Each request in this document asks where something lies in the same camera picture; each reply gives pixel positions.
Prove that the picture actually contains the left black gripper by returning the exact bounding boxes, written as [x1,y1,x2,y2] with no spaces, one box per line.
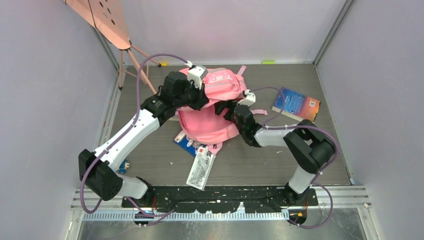
[174,79,209,111]

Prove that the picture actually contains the pink student backpack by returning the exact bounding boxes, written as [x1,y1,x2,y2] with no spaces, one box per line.
[177,65,248,155]

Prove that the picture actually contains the blue orange paperback book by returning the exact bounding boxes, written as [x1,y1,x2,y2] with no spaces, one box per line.
[272,87,321,123]

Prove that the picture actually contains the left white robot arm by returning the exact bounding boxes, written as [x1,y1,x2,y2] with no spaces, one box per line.
[78,66,209,207]

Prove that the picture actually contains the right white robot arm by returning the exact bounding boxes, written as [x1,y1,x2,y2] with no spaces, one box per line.
[214,100,339,205]

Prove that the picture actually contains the clear plastic stationery pack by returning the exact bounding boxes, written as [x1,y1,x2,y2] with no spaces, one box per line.
[186,147,216,191]

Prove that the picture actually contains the dark blue activity booklet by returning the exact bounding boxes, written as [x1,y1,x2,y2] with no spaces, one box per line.
[173,130,207,157]

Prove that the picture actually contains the green tape marker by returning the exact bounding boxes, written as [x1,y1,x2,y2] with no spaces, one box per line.
[261,60,276,65]

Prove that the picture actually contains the pink tripod stand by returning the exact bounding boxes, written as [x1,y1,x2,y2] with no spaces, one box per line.
[64,0,157,94]

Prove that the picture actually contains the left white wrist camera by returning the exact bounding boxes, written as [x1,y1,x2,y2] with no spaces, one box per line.
[187,65,208,90]

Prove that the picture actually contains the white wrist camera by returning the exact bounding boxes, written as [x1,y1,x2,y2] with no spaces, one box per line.
[238,89,256,107]
[187,65,208,90]

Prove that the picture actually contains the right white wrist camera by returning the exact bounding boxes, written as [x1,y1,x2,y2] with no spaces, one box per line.
[238,89,256,107]

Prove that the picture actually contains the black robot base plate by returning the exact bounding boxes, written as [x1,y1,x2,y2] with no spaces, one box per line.
[135,186,319,214]

